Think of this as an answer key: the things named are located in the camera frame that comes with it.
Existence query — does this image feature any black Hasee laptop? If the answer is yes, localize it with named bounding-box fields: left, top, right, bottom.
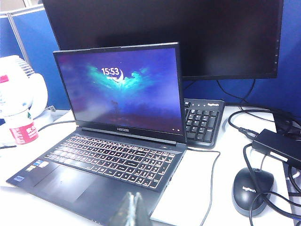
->
left=6, top=42, right=189, bottom=226

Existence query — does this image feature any black monitor cable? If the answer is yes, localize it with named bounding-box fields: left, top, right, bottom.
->
left=216, top=79, right=256, bottom=102

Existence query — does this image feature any silver partition post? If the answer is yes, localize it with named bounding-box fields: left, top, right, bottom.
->
left=7, top=12, right=32, bottom=62

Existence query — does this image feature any black looping cable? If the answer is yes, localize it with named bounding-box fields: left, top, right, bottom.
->
left=187, top=147, right=222, bottom=226

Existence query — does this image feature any black laptop power cable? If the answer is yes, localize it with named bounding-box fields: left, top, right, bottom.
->
left=37, top=120, right=76, bottom=132

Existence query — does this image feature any water bottle with red label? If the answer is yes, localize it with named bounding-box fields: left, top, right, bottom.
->
left=0, top=74, right=40, bottom=145

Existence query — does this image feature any black ASUS monitor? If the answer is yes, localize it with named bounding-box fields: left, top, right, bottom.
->
left=41, top=0, right=285, bottom=82

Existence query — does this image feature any black Logitech keyboard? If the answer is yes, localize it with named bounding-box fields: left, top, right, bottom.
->
left=183, top=98, right=226, bottom=150

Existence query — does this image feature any black mouse cable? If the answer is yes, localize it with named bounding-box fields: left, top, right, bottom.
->
left=242, top=143, right=301, bottom=226

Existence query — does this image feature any black Logitech mouse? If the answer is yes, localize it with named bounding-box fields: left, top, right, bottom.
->
left=232, top=167, right=275, bottom=218

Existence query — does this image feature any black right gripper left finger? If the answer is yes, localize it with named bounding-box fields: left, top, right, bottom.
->
left=107, top=192, right=135, bottom=226

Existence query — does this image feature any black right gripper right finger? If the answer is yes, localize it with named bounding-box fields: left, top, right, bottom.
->
left=133, top=192, right=151, bottom=226

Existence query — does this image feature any black power adapter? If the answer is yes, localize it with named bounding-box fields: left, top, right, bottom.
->
left=251, top=128, right=301, bottom=169

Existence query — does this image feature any white desk fan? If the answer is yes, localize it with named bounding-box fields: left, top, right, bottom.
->
left=0, top=55, right=49, bottom=119

